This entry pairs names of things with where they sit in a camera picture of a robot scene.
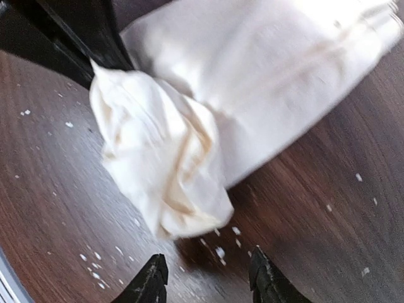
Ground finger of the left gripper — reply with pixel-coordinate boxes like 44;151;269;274
1;0;134;88

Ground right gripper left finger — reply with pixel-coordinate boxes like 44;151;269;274
111;254;168;303

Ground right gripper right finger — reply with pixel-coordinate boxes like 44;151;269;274
249;246;311;303

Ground cream boxer underwear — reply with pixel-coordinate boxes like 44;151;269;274
90;1;403;239

